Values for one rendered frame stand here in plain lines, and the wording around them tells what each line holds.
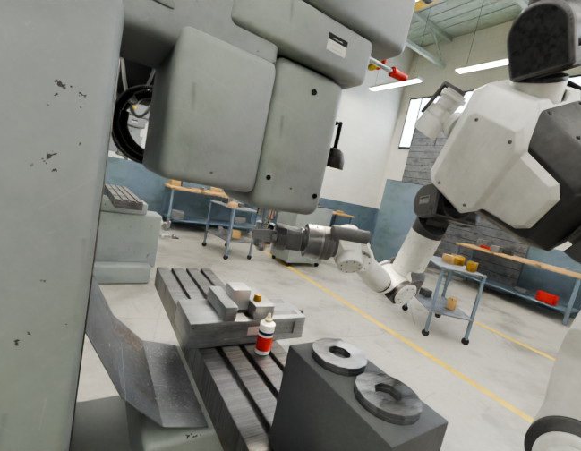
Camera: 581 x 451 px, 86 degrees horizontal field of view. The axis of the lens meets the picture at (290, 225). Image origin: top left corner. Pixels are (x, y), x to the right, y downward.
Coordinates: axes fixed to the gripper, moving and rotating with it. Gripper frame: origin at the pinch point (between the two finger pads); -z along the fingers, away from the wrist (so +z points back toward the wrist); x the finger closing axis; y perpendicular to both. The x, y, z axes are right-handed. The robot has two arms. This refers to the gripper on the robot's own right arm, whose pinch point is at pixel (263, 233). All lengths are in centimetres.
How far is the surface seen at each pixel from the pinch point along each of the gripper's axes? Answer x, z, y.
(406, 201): -521, 306, -24
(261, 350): 3.6, 4.8, 30.0
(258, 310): -2.0, 2.5, 21.6
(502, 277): -528, 571, 100
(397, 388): 41.4, 20.0, 11.8
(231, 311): 1.3, -4.6, 21.7
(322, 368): 36.5, 10.3, 13.0
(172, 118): 22.4, -20.1, -20.6
